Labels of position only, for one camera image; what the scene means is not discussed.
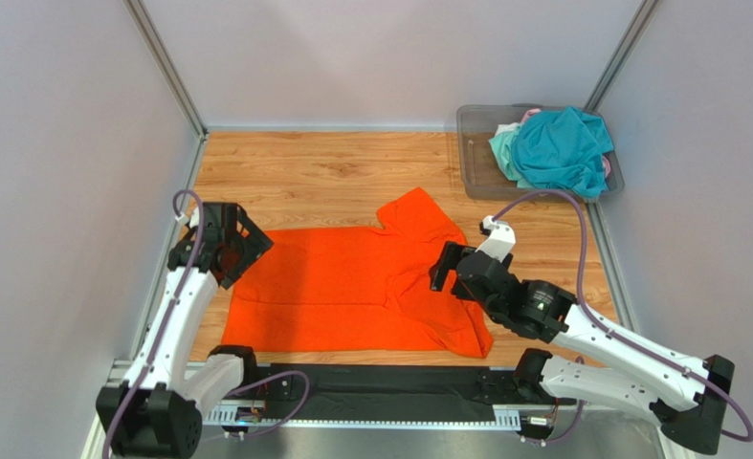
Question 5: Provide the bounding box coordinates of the orange t shirt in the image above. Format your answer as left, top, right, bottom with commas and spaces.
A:
221, 188, 493, 359

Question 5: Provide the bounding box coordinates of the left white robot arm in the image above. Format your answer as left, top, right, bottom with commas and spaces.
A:
96, 202, 273, 458

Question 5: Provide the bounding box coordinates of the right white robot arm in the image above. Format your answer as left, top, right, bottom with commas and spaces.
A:
429, 242, 735, 455

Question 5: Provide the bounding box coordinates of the clear plastic bin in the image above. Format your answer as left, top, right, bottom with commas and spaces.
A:
455, 103, 626, 205

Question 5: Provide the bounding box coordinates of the mint green t shirt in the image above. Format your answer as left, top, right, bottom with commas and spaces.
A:
489, 122, 533, 189

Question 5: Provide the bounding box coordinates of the teal t shirt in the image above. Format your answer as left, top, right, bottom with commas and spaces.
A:
511, 106, 614, 200

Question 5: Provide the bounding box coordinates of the pink garment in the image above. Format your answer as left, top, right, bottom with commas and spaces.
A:
520, 108, 542, 124

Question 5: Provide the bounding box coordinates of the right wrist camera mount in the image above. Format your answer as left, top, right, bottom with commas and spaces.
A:
477, 216, 517, 262

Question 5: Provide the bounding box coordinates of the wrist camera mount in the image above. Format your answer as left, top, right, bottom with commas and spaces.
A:
477, 216, 517, 262
175, 209, 200, 229

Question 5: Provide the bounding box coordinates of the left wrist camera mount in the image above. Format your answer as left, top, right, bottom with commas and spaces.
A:
175, 209, 200, 229

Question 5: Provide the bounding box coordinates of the aluminium frame rail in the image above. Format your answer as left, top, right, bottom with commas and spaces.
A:
96, 350, 682, 458

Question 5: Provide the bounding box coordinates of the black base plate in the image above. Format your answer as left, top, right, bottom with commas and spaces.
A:
232, 363, 557, 422

